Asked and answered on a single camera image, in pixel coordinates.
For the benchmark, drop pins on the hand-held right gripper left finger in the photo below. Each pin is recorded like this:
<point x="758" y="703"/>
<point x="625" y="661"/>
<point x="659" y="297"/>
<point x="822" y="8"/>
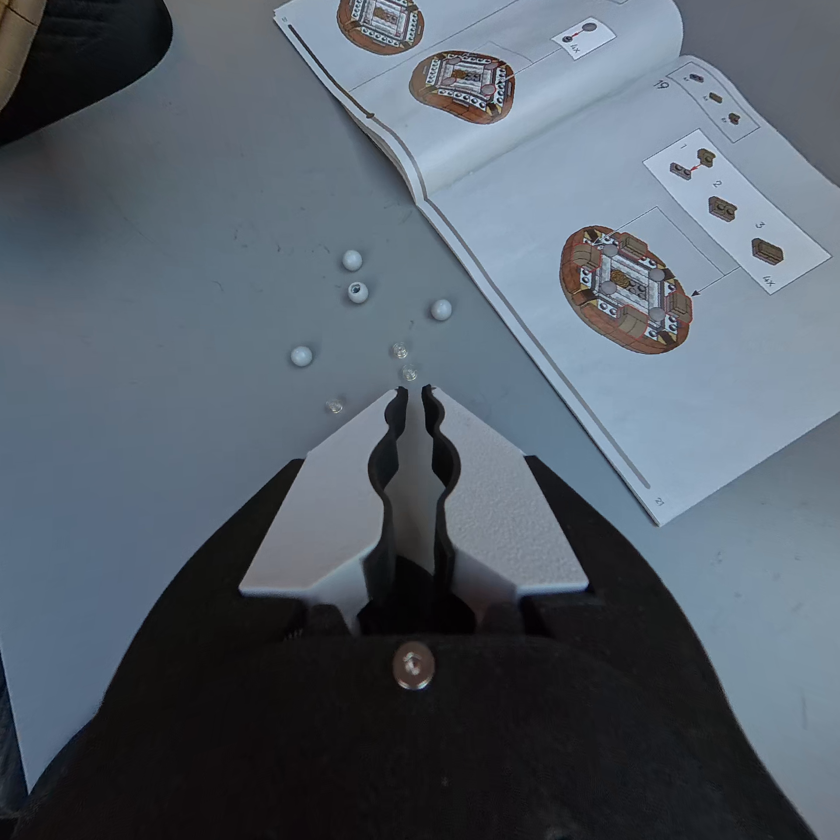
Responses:
<point x="321" y="525"/>

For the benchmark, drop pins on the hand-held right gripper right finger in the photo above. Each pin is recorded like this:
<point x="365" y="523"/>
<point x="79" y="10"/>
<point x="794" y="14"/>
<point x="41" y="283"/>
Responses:
<point x="512" y="525"/>

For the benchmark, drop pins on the white round lego ball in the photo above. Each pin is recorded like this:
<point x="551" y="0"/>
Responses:
<point x="301" y="355"/>
<point x="352" y="260"/>
<point x="358" y="292"/>
<point x="441" y="309"/>

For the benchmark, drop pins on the lego instruction booklet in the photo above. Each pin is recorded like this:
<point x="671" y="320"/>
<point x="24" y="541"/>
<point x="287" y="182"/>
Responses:
<point x="558" y="164"/>

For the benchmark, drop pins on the black wrist rest pad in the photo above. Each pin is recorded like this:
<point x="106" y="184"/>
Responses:
<point x="98" y="65"/>

